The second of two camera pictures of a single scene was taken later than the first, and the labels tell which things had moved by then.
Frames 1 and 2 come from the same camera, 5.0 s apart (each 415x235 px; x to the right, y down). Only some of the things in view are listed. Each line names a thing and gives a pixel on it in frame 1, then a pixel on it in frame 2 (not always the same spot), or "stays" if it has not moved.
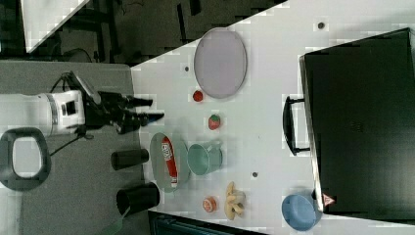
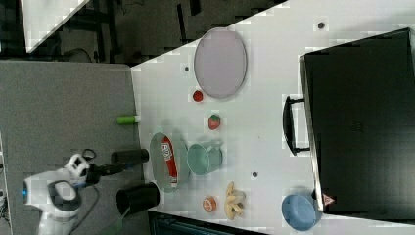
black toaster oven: x=357 y=120 stays
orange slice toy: x=209 y=204 stays
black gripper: x=115 y=109 -> x=97 y=170
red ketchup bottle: x=170 y=157 stays
